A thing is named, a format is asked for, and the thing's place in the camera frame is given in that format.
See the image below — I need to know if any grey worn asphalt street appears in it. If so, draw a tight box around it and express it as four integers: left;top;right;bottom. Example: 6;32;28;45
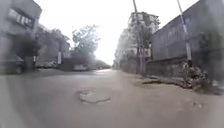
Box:
0;68;224;128

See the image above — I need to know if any thin utility pole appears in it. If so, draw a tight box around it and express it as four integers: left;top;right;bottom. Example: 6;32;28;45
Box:
132;0;145;75

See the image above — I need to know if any row of trees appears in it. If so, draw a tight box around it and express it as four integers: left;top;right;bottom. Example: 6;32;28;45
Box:
35;24;112;72

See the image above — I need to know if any parked dark car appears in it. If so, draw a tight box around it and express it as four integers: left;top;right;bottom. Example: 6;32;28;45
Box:
0;55;26;75

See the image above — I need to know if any pile of rubble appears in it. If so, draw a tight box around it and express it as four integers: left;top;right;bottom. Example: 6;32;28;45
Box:
141;61;224;96

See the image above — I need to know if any dark grey wall building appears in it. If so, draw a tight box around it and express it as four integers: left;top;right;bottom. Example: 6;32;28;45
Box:
145;0;224;83

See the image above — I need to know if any pale tall building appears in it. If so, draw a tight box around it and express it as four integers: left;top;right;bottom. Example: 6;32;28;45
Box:
113;11;161;71

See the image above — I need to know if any grey building with sign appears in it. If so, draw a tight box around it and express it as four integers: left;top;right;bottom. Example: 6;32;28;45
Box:
0;0;43;75

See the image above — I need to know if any leaning utility pole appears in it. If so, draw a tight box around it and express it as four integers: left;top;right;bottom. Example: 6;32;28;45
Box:
176;0;194;68

